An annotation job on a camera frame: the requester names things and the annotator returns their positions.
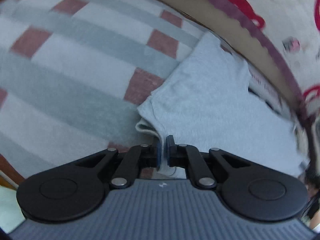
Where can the checked bear-print bed sheet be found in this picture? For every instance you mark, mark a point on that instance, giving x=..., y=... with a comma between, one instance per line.
x=62, y=80

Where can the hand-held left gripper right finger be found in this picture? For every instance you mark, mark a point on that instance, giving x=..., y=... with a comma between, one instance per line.
x=169, y=152

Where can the cream bear-print cloth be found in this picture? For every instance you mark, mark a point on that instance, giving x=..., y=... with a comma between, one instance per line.
x=287, y=10

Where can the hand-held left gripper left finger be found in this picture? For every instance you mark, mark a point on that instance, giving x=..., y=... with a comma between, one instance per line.
x=158, y=155

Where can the light grey shirt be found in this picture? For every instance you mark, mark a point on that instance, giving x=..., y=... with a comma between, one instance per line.
x=212, y=100

